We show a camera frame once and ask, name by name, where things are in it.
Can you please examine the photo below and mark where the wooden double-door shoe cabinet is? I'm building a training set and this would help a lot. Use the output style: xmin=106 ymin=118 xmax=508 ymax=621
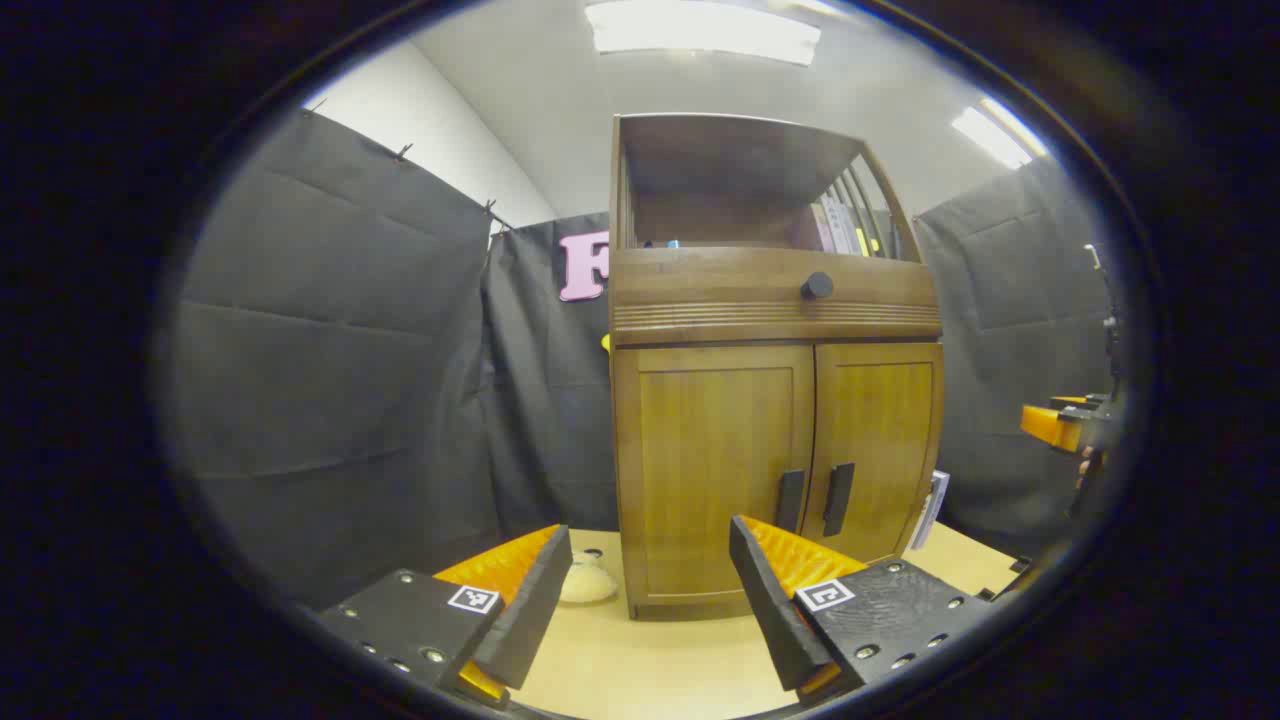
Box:
xmin=608 ymin=112 xmax=946 ymax=621

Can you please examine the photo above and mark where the wooden shoe cabinet door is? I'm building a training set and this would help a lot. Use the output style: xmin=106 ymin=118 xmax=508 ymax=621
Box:
xmin=612 ymin=345 xmax=816 ymax=609
xmin=800 ymin=342 xmax=945 ymax=566

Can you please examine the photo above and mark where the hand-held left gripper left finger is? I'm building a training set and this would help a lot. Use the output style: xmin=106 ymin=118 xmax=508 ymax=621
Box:
xmin=318 ymin=524 xmax=574 ymax=706

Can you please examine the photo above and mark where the cream plush toy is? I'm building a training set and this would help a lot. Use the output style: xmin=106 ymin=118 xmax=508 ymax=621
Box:
xmin=558 ymin=552 xmax=619 ymax=605

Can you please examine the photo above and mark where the large ceiling light panel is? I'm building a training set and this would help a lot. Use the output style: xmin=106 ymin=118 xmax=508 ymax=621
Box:
xmin=585 ymin=0 xmax=823 ymax=67

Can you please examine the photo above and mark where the narrow ceiling light panel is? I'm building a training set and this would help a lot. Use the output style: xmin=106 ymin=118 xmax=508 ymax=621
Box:
xmin=950 ymin=96 xmax=1049 ymax=169

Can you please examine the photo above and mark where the row of books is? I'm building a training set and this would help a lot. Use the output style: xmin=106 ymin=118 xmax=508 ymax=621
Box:
xmin=800 ymin=195 xmax=901 ymax=259

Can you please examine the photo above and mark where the white paper leaflet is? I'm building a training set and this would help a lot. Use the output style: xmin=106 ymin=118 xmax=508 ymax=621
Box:
xmin=908 ymin=470 xmax=951 ymax=551

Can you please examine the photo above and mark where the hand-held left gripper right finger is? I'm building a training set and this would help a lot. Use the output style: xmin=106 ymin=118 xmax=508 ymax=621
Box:
xmin=729 ymin=515 xmax=1001 ymax=706

